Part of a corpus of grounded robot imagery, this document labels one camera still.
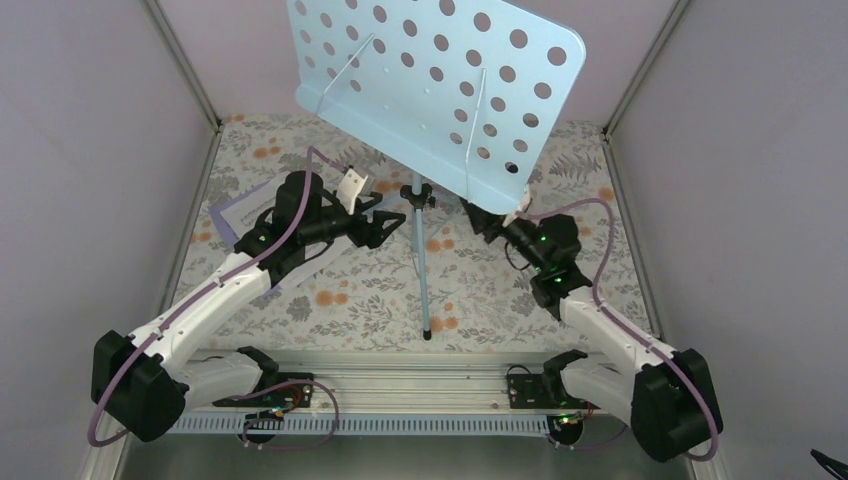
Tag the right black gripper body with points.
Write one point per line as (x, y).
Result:
(527, 251)

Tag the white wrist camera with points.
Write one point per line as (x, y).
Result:
(353, 184)
(524, 203)

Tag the aluminium rail base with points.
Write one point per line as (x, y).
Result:
(372, 382)

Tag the light blue cable duct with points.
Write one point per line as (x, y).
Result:
(232, 423)

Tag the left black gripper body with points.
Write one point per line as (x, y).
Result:
(358, 235)

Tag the floral patterned mat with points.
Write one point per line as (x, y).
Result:
(463, 295)

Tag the black object at corner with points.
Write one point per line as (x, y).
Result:
(836, 468)

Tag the black mounting plate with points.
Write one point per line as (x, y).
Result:
(296, 396)
(528, 391)

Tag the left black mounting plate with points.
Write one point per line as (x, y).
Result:
(296, 396)

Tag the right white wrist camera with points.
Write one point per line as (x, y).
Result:
(524, 203)

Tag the light blue music stand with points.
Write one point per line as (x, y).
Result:
(463, 93)

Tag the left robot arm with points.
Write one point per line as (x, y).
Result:
(142, 382)

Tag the white sheet music page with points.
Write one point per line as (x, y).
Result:
(306, 250)

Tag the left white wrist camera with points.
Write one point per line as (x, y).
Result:
(353, 184)

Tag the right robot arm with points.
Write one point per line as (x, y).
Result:
(664, 396)

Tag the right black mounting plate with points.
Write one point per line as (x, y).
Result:
(528, 391)

